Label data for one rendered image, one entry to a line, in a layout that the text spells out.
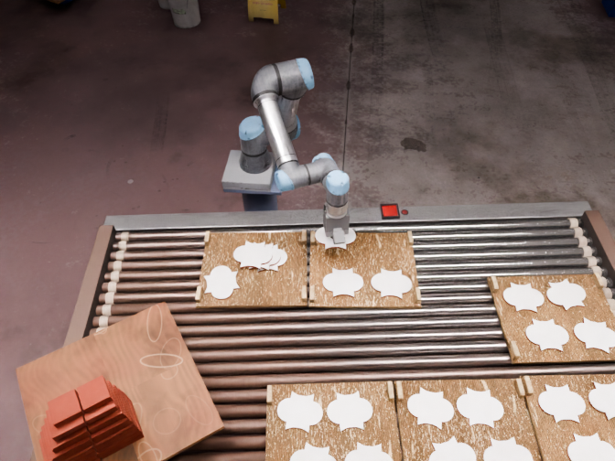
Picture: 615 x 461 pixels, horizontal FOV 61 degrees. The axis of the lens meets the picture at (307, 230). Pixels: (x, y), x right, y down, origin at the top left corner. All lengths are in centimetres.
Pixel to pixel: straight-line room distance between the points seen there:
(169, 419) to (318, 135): 277
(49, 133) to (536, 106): 382
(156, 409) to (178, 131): 282
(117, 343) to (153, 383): 20
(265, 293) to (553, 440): 106
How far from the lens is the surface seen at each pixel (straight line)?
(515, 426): 185
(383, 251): 208
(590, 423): 194
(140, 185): 383
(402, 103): 437
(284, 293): 196
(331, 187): 172
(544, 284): 215
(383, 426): 175
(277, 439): 173
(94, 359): 185
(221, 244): 212
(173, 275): 210
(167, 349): 179
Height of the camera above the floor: 258
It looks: 50 degrees down
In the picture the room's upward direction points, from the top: 1 degrees counter-clockwise
